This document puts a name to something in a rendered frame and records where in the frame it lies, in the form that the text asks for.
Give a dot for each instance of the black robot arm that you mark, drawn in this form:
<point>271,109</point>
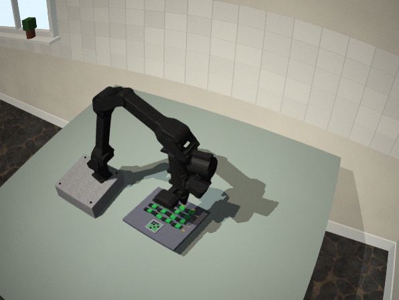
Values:
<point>170,132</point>

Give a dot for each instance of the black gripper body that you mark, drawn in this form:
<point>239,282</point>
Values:
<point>169,198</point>

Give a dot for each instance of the dark grey switch panel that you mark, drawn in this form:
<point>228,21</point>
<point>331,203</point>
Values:
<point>167,227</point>

